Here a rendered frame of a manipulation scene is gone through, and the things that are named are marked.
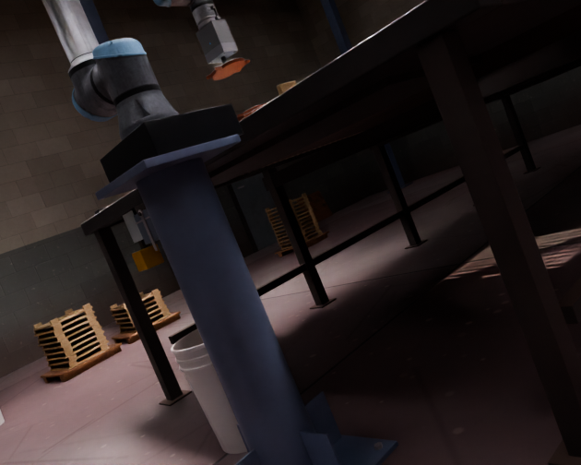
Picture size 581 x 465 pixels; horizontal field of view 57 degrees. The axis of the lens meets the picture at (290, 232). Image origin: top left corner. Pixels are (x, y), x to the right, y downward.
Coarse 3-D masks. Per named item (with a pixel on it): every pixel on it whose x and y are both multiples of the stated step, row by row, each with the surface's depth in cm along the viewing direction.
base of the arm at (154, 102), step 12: (120, 96) 122; (132, 96) 122; (144, 96) 122; (156, 96) 124; (120, 108) 123; (132, 108) 121; (144, 108) 121; (156, 108) 122; (168, 108) 124; (120, 120) 123; (132, 120) 121; (144, 120) 120; (120, 132) 124
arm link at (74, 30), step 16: (48, 0) 131; (64, 0) 131; (64, 16) 131; (80, 16) 133; (64, 32) 132; (80, 32) 132; (64, 48) 134; (80, 48) 132; (80, 64) 131; (80, 80) 131; (80, 96) 133; (96, 96) 129; (80, 112) 136; (96, 112) 134; (112, 112) 135
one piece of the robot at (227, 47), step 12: (216, 12) 164; (204, 24) 164; (216, 24) 164; (204, 36) 166; (216, 36) 163; (228, 36) 166; (204, 48) 168; (216, 48) 165; (228, 48) 165; (216, 60) 169
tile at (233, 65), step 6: (234, 60) 162; (240, 60) 163; (246, 60) 168; (216, 66) 163; (222, 66) 163; (228, 66) 164; (234, 66) 167; (240, 66) 170; (216, 72) 165; (222, 72) 168; (228, 72) 170; (234, 72) 174; (216, 78) 172; (222, 78) 176
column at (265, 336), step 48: (96, 192) 129; (144, 192) 123; (192, 192) 122; (192, 240) 122; (192, 288) 124; (240, 288) 125; (240, 336) 124; (240, 384) 125; (288, 384) 129; (240, 432) 147; (288, 432) 126; (336, 432) 146
